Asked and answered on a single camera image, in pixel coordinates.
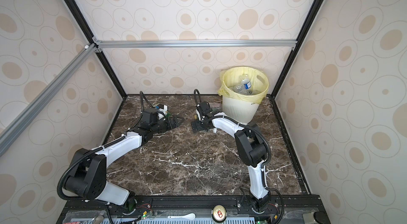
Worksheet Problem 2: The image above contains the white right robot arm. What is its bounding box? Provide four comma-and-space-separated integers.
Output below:
191, 89, 276, 212

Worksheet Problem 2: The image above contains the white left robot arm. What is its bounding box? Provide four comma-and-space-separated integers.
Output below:
57, 104, 184, 211

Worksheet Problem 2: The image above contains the yellow plastic bin liner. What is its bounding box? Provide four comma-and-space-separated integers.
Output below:
218, 66, 269, 104

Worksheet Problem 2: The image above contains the clear crushed bottle blue label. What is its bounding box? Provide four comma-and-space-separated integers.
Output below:
241, 74, 252, 95

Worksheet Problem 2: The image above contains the drink can top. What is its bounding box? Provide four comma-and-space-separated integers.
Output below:
212, 205, 227, 223

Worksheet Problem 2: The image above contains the white plastic spoon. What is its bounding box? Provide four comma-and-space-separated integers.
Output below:
167, 213, 196, 220

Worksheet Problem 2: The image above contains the horizontal aluminium rail back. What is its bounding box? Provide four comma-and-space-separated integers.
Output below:
95, 39, 297, 48

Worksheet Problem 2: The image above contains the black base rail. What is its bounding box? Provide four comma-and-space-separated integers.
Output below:
57, 195, 330, 224

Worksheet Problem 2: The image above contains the diagonal aluminium rail left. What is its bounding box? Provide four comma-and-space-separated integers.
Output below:
1, 44, 96, 155

